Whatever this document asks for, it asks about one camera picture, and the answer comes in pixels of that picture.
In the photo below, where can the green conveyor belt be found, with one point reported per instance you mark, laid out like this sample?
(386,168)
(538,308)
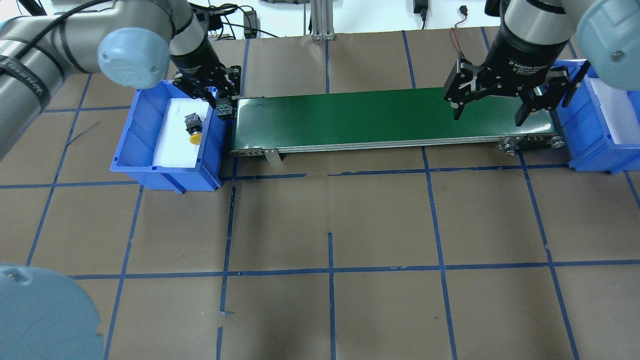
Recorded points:
(270,126)

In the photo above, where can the white foam pad right bin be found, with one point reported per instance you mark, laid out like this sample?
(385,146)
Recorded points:
(618,112)

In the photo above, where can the right blue plastic bin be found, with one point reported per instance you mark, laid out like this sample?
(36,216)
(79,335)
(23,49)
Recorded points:
(591,147)

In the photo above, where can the red push button switch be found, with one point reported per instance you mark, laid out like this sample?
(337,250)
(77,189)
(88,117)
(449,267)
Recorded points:
(225,109)

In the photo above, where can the blue plastic bin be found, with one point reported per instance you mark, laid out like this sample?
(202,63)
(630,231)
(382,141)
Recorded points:
(591,147)
(134,153)

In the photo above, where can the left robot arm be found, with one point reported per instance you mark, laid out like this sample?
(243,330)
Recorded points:
(46,315)

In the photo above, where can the left blue plastic bin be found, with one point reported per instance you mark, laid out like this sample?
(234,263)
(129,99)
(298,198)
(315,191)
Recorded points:
(134,153)

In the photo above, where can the white foam pad left bin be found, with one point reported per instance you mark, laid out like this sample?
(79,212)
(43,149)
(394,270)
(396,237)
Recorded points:
(173,148)

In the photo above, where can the white foam pad bin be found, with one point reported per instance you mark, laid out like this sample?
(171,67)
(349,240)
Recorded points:
(173,148)
(618,112)

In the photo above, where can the black power adapter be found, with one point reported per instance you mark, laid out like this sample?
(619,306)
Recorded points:
(251,24)

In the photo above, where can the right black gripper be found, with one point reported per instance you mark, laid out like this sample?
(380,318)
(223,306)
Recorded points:
(519,59)

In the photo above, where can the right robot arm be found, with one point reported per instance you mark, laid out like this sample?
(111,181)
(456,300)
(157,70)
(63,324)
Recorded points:
(603,34)

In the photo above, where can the yellow push button switch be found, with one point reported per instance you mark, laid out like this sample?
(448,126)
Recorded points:
(194,128)

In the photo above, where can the aluminium frame post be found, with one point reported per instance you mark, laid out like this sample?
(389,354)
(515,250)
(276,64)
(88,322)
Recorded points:
(322,20)

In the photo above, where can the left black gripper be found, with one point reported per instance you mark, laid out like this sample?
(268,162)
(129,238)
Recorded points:
(199,59)

